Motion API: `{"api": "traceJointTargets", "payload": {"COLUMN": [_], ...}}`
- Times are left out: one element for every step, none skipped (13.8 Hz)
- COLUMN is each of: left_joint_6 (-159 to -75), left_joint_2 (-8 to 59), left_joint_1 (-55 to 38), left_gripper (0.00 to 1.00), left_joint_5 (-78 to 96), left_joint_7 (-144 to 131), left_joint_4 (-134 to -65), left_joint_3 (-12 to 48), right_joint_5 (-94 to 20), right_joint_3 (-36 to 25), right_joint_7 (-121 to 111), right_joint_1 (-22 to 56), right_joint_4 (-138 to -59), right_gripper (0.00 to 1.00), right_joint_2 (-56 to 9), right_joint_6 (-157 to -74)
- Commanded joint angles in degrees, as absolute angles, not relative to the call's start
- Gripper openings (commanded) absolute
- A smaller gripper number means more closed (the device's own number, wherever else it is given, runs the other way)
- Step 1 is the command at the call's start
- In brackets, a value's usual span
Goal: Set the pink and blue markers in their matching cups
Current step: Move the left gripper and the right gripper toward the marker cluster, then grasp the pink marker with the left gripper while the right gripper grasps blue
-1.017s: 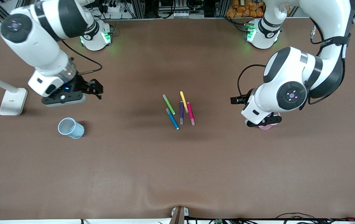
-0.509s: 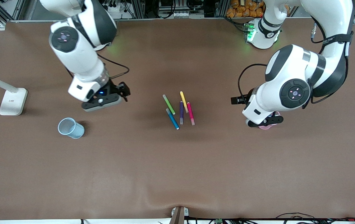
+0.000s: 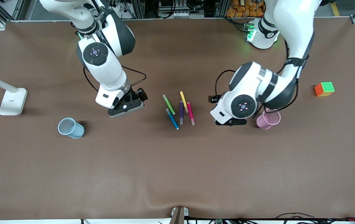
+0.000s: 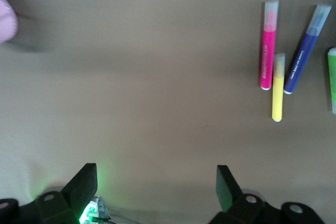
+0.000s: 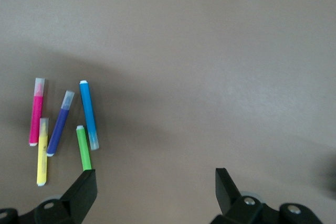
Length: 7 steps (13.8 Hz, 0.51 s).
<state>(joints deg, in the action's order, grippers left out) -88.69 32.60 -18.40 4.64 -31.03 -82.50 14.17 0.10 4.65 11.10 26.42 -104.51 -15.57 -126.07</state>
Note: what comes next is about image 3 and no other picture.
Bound pink marker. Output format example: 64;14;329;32
187;102;196;126

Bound blue marker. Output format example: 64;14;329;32
165;108;180;130

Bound yellow marker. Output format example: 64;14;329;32
179;91;189;113

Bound green marker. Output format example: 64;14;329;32
162;94;176;115

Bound pink mesh cup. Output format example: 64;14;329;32
256;108;281;130

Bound light blue mesh cup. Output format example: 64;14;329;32
58;117;85;139

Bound large white power strip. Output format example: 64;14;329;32
109;2;126;13

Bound orange snack bags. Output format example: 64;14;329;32
226;0;264;18

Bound colourful puzzle cube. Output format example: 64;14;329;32
314;82;335;97

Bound aluminium frame post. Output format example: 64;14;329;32
130;0;145;19
215;0;228;17

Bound metal table edge bracket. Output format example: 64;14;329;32
171;206;190;224

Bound black floor cable bundle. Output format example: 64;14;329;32
275;212;355;224

